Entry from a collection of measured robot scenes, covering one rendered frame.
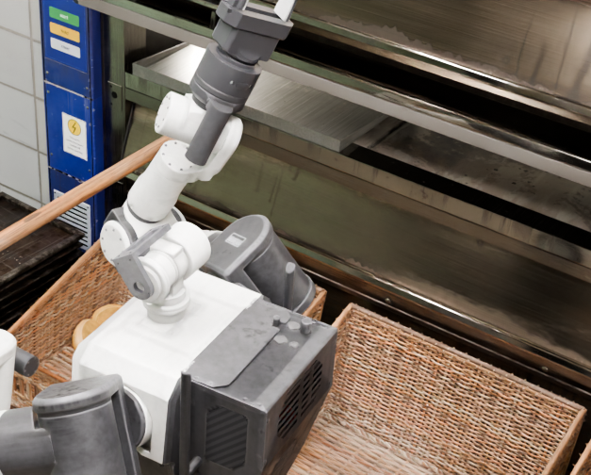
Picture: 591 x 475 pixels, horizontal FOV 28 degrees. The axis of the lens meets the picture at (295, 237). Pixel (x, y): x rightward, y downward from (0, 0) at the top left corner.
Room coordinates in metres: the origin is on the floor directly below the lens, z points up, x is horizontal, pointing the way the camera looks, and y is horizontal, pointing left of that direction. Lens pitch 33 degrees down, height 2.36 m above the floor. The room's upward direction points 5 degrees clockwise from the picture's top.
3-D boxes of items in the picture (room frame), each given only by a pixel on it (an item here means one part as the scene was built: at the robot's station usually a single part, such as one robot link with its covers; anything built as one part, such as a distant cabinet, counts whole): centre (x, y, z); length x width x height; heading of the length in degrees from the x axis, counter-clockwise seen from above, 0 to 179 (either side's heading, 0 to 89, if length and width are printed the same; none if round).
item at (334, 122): (2.42, 0.07, 1.19); 0.55 x 0.36 x 0.03; 59
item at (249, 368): (1.23, 0.11, 1.27); 0.34 x 0.30 x 0.36; 154
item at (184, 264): (1.26, 0.16, 1.47); 0.10 x 0.07 x 0.09; 154
